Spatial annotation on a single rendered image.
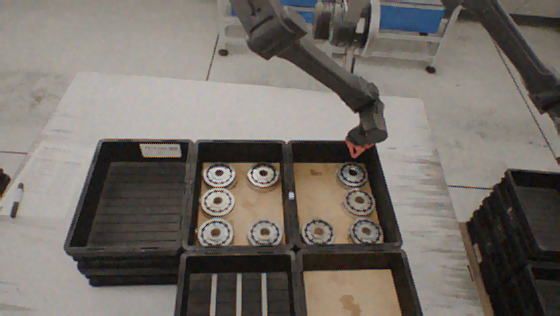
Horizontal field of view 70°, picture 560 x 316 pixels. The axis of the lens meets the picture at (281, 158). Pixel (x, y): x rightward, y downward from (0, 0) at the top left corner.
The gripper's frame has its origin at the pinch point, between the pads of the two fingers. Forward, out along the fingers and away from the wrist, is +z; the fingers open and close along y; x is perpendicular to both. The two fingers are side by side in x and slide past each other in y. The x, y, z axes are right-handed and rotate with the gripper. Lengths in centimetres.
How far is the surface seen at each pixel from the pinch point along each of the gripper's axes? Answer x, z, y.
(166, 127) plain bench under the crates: 70, 27, -32
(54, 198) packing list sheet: 63, 25, -80
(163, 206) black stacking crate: 29, 13, -56
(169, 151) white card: 42, 7, -44
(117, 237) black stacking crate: 27, 13, -71
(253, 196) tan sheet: 14.3, 13.2, -31.5
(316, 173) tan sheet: 8.5, 13.6, -8.7
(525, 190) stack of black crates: -42, 49, 82
